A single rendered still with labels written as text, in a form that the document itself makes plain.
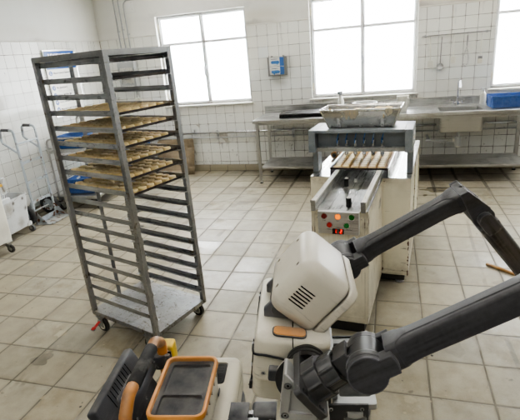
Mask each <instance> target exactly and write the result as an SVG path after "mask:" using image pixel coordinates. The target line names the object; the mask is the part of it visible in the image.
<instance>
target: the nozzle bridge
mask: <svg viewBox="0 0 520 420"><path fill-rule="evenodd" d="M364 133H366V134H365V140H366V147H363V136H364ZM415 133H416V121H398V122H396V124H395V126H394V127H350V128H328V126H327V124H326V123H319V124H317V125H316V126H315V127H313V128H311V129H310V130H309V131H308V149H309V152H310V153H312V157H313V172H314V173H319V171H320V170H321V169H322V168H323V165H322V152H405V153H407V174H413V160H414V144H415ZM338 134H339V135H338ZM355 134H357V135H356V138H357V147H354V138H355ZM373 134H374V140H375V145H374V146H375V147H372V137H373ZM346 135H347V140H348V147H345V139H346ZM382 135H383V147H381V137H382ZM337 137H339V146H340V147H337Z"/></svg>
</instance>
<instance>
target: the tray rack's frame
mask: <svg viewBox="0 0 520 420"><path fill-rule="evenodd" d="M167 51H168V50H167V46H163V47H134V48H119V49H107V56H108V57H109V58H114V57H122V56H131V55H139V54H148V53H164V52H167ZM85 58H99V53H98V50H96V51H88V52H75V53H68V54H60V55H53V56H46V57H32V58H31V62H32V68H33V71H34V75H35V78H36V82H37V88H38V91H39V96H40V99H41V103H42V109H43V112H44V116H45V119H46V123H47V130H48V133H49V137H50V140H51V144H52V150H53V153H54V157H55V161H56V164H57V170H58V174H59V177H60V181H61V184H62V190H63V195H64V198H65V202H66V205H67V211H68V215H69V218H70V222H71V226H72V232H73V236H74V239H75V243H76V246H77V252H78V256H79V260H80V263H81V267H82V273H83V276H84V280H85V283H86V287H87V294H88V297H89V301H90V304H91V308H92V313H93V314H96V316H95V317H96V318H97V320H100V321H102V322H100V323H99V326H100V327H102V328H104V326H103V318H106V319H107V320H110V321H113V322H115V323H118V324H121V325H123V326H125V327H128V328H131V329H133V330H136V331H138V332H140V333H144V334H143V336H144V337H145V338H146V342H147V344H148V341H149V339H150V338H151V337H153V329H152V324H151V320H150V319H149V318H146V317H143V316H140V315H137V314H136V313H133V312H129V311H127V310H124V309H121V308H119V307H115V306H113V305H110V304H108V303H103V304H101V305H99V306H97V302H96V298H95V295H94V291H93V285H92V281H91V278H90V274H89V271H88V264H87V260H86V257H85V253H84V249H83V243H82V239H81V236H80V232H79V228H78V222H77V219H76V214H75V211H74V207H73V201H72V197H71V193H70V190H69V186H68V180H67V176H66V173H65V169H64V166H63V159H62V155H61V152H60V148H59V144H58V138H57V134H56V131H55V127H54V123H53V117H52V114H51V109H50V106H49V102H48V96H47V92H46V88H45V85H44V81H43V75H42V71H41V68H40V64H39V63H51V62H61V61H69V60H77V59H85ZM116 287H117V292H118V293H121V294H124V295H127V296H129V297H132V298H136V299H139V300H142V301H144V302H146V301H147V299H146V294H144V293H141V292H137V291H134V290H132V289H129V288H128V289H127V290H125V291H123V292H121V288H120V286H118V285H116ZM151 288H152V292H153V293H156V295H155V296H153V301H154V305H155V306H158V308H157V309H155V310H156V314H157V318H160V319H161V320H160V321H158V322H157V323H158V327H159V332H160V336H162V335H163V334H164V333H165V332H167V331H168V330H169V329H171V328H172V327H174V326H175V325H176V324H178V323H179V322H181V321H182V320H183V319H184V318H185V317H187V316H188V315H189V314H191V313H192V312H194V311H196V312H199V309H198V308H199V307H200V306H202V305H203V300H202V299H200V296H198V295H194V294H191V293H188V292H184V291H180V290H177V289H175V288H171V287H167V286H163V285H161V284H158V283H155V282H152V283H151ZM109 301H112V302H115V303H119V304H122V305H123V306H126V307H129V308H133V309H135V310H138V311H140V312H143V313H146V314H149V311H148V307H147V306H144V305H142V304H139V303H136V302H132V301H129V300H127V299H125V298H122V297H118V296H115V297H113V298H111V299H109Z"/></svg>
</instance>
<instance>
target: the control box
mask: <svg viewBox="0 0 520 420"><path fill-rule="evenodd" d="M323 213H325V214H326V215H327V217H326V218H322V214H323ZM337 214H339V215H340V219H336V218H335V215H337ZM350 215H353V216H354V219H353V220H350V219H349V216H350ZM317 220H318V233H331V234H340V229H342V230H341V231H342V235H354V236H359V234H360V212H354V211H337V210H320V209H319V210H318V211H317ZM327 223H331V224H332V226H331V227H328V226H327ZM345 223H347V224H348V225H349V228H345V227H344V224H345ZM334 229H336V230H337V231H336V230H334ZM334 231H336V232H337V233H334Z"/></svg>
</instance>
